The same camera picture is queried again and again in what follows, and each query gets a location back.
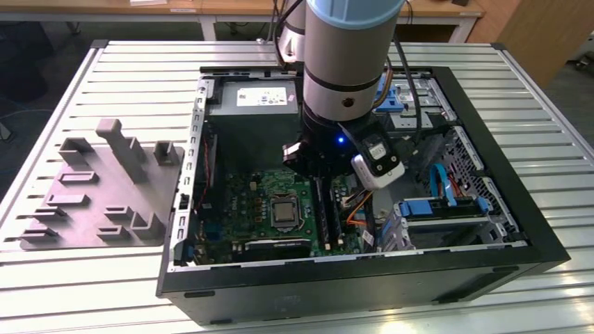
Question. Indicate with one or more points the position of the RAM stick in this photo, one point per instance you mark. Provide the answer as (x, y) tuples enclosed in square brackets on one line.
[(324, 208), (338, 219)]

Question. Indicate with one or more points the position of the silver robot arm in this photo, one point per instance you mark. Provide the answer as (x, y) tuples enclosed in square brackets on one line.
[(343, 69)]

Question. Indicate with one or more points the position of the CPU socket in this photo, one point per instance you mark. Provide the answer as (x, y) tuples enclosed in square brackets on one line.
[(283, 197)]

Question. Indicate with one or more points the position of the grey power supply unit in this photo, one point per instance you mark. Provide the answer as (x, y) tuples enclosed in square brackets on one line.
[(249, 121)]

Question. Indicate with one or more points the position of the blue drive bay latch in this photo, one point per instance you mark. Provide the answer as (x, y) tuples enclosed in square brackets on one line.
[(391, 104)]

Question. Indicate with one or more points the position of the silver CPU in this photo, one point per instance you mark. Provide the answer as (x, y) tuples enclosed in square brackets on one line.
[(284, 212)]

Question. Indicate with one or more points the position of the green motherboard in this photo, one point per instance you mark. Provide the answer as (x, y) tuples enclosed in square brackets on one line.
[(240, 188)]

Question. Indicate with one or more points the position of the blue disk carrier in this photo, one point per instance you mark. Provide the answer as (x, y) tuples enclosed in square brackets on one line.
[(419, 208)]

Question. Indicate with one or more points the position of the silver drive bay cage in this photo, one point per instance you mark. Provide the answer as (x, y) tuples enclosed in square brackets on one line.
[(436, 101)]

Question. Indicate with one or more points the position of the black graphics card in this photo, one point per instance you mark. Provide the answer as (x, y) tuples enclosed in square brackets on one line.
[(278, 245)]

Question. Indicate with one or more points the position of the silver disk bay cage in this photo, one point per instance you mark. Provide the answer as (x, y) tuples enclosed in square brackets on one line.
[(444, 222)]

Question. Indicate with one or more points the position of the black PC case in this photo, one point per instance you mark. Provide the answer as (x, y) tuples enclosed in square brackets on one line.
[(324, 295)]

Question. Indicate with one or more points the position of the grey parts rack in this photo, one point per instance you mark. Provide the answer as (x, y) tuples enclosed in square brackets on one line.
[(92, 195)]

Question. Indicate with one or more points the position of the wooden cabinet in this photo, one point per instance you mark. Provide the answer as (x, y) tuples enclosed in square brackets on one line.
[(547, 35)]

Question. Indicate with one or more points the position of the black office chair base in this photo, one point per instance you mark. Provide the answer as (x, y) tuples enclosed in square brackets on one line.
[(585, 62)]

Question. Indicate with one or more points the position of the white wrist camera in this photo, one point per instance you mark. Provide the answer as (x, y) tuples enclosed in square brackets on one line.
[(291, 153), (378, 174)]

